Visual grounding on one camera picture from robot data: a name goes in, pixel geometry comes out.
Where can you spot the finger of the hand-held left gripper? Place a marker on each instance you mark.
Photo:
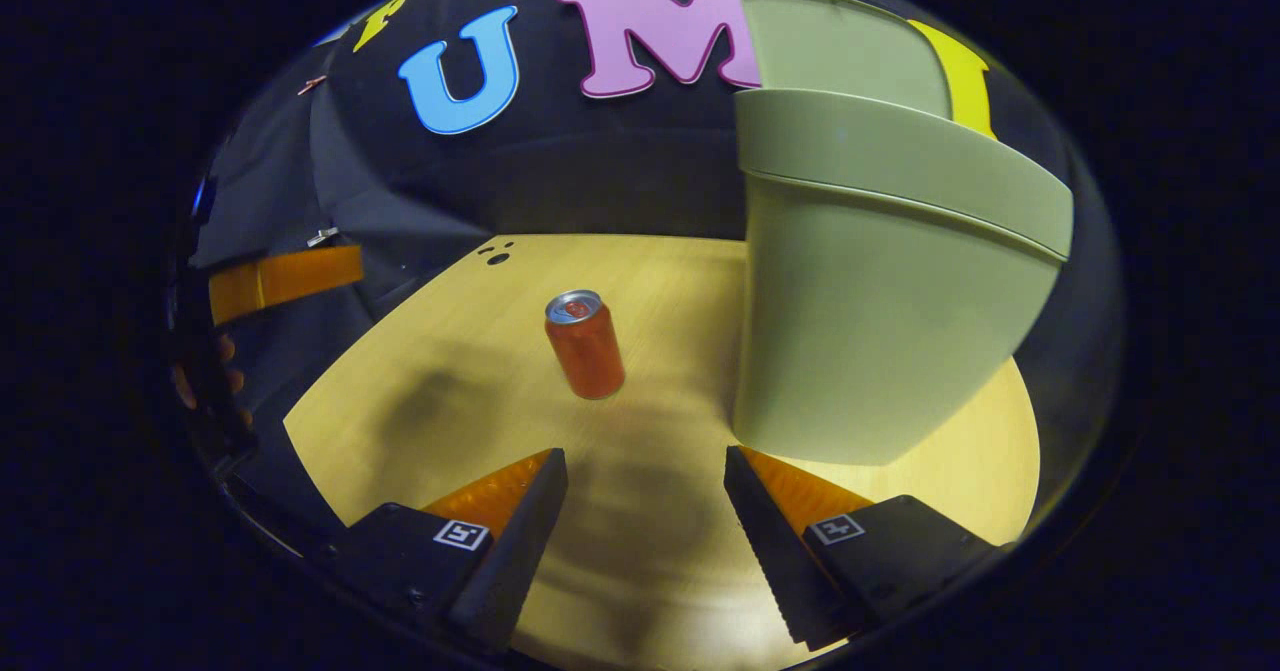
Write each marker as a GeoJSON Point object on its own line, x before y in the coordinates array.
{"type": "Point", "coordinates": [300, 273]}

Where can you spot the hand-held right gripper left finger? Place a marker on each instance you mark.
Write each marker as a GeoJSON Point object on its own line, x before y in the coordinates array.
{"type": "Point", "coordinates": [515, 571]}

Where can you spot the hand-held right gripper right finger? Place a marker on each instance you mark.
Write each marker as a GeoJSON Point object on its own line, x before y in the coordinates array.
{"type": "Point", "coordinates": [775, 561]}

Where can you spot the red pop can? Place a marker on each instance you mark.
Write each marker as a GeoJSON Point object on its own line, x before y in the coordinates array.
{"type": "Point", "coordinates": [588, 351]}

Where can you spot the pale green desktop garbage bin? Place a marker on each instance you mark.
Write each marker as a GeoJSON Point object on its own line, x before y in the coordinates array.
{"type": "Point", "coordinates": [850, 331]}

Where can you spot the wooden desktop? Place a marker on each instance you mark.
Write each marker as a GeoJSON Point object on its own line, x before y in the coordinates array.
{"type": "Point", "coordinates": [650, 271]}

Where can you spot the silver backdrop clip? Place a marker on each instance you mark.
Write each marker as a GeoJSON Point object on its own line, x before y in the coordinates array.
{"type": "Point", "coordinates": [322, 237]}

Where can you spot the copper backdrop clip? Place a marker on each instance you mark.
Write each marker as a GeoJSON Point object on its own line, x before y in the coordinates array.
{"type": "Point", "coordinates": [312, 83]}

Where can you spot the black backdrop cloth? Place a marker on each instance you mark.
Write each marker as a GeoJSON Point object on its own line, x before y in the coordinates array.
{"type": "Point", "coordinates": [600, 171]}

